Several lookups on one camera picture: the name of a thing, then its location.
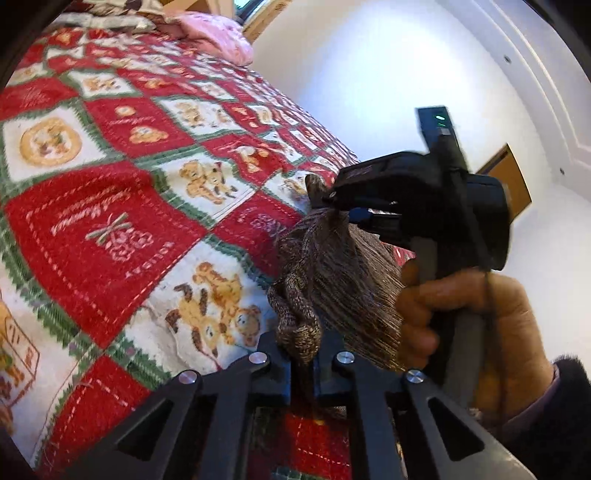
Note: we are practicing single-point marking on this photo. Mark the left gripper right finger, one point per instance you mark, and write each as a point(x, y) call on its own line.
point(402, 426)

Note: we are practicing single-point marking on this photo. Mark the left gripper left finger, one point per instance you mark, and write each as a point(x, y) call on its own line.
point(194, 426)

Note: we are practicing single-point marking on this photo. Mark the brown knit sun sweater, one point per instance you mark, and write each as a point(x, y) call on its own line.
point(336, 277)

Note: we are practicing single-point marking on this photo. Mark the black sleeve right forearm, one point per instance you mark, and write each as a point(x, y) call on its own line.
point(552, 436)

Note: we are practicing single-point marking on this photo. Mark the person's right hand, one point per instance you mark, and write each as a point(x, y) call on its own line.
point(516, 371)

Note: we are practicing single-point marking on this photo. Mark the brown wooden door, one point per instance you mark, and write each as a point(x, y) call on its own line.
point(504, 167)

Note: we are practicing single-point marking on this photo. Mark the red patchwork bear bedspread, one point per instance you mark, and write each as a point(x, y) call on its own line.
point(143, 186)

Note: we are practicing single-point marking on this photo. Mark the cream patterned curtain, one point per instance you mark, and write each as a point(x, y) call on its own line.
point(261, 18)

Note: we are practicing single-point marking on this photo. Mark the pink pillow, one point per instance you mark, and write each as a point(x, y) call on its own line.
point(216, 35)

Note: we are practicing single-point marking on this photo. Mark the white patterned pillow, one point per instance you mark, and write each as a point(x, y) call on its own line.
point(135, 16)

